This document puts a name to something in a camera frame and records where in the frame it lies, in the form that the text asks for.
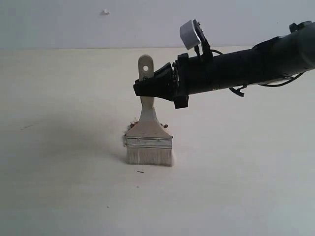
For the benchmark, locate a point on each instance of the white blob on wall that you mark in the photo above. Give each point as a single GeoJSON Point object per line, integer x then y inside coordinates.
{"type": "Point", "coordinates": [105, 12]}

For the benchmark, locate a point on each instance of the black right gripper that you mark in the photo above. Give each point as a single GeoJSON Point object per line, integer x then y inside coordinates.
{"type": "Point", "coordinates": [192, 74]}

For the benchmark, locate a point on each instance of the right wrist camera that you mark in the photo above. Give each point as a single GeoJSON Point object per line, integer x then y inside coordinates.
{"type": "Point", "coordinates": [192, 35]}

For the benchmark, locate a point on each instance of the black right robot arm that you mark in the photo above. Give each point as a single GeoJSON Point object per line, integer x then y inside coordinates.
{"type": "Point", "coordinates": [272, 63]}

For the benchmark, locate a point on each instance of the brown pellets and white crumbs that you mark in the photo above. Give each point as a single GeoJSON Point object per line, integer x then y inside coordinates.
{"type": "Point", "coordinates": [130, 126]}

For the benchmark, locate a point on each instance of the wide white paint brush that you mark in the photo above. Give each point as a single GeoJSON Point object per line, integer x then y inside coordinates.
{"type": "Point", "coordinates": [149, 143]}

